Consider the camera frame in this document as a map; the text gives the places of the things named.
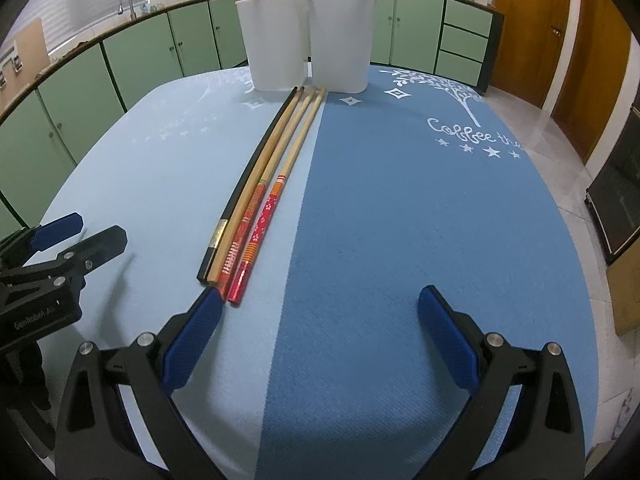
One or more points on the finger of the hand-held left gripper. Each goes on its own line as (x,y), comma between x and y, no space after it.
(57,230)
(100,247)

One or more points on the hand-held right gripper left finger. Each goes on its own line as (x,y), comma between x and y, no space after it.
(192,340)

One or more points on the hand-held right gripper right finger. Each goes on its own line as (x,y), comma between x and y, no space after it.
(447,340)

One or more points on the bamboo chopstick red striped end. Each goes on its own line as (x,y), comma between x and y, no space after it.
(240,230)

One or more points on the black chopstick gold band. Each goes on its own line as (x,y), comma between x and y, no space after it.
(250,170)

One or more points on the plain bamboo chopstick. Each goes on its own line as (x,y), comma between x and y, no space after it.
(265,170)

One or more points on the white double utensil holder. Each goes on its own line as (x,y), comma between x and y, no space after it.
(280,40)

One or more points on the blue printed tablecloth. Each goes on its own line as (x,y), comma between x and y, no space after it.
(425,235)

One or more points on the cardboard box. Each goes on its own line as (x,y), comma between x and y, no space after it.
(627,300)

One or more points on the brown cardboard board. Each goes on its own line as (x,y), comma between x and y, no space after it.
(32,42)

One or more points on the green base cabinets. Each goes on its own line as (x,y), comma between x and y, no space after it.
(150,45)

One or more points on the dark glass cabinet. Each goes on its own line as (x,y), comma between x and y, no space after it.
(617,195)

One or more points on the metal kitchen faucet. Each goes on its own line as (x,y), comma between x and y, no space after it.
(125,2)

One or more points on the wooden door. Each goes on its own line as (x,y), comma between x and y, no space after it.
(590,75)
(530,30)

